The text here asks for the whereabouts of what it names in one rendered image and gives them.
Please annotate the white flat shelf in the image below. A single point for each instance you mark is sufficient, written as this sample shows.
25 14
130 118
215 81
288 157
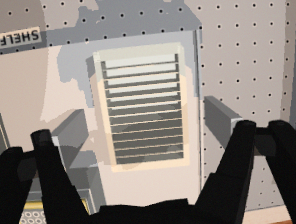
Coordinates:
40 88

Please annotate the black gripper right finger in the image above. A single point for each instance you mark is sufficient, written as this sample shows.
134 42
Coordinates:
224 195

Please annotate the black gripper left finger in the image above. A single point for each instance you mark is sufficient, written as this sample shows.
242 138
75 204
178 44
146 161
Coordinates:
54 154

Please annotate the grey perforated base plate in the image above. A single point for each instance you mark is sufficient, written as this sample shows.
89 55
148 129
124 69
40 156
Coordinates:
248 55

